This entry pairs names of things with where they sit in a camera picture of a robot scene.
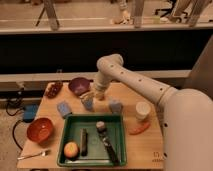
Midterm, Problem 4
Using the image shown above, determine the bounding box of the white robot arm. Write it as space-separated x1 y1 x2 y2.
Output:
94 54 213 171

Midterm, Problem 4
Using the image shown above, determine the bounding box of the blue plastic cup middle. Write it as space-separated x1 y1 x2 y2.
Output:
81 98 94 111

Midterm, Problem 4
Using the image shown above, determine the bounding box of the purple bowl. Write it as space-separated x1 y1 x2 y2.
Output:
68 77 90 96

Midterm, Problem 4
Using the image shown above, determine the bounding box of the black marker bar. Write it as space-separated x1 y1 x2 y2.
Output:
80 129 87 156

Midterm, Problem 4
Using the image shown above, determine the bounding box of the bunch of red grapes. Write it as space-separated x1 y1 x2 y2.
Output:
45 81 63 99

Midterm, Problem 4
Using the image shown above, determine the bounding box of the green plastic tray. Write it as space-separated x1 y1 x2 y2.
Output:
57 114 127 167

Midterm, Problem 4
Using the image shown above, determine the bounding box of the orange carrot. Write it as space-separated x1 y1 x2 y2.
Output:
129 122 150 135

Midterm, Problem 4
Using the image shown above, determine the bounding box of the red yellow apple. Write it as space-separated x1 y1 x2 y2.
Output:
64 141 79 158

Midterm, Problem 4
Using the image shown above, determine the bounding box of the orange bowl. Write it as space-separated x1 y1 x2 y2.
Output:
27 118 54 143

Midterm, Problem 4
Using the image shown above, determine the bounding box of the blue box on floor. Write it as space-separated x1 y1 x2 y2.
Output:
23 104 38 123

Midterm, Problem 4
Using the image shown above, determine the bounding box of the silver fork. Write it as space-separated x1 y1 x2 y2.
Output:
17 149 51 160

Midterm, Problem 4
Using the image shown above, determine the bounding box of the black cable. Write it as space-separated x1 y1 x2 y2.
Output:
5 89 25 151

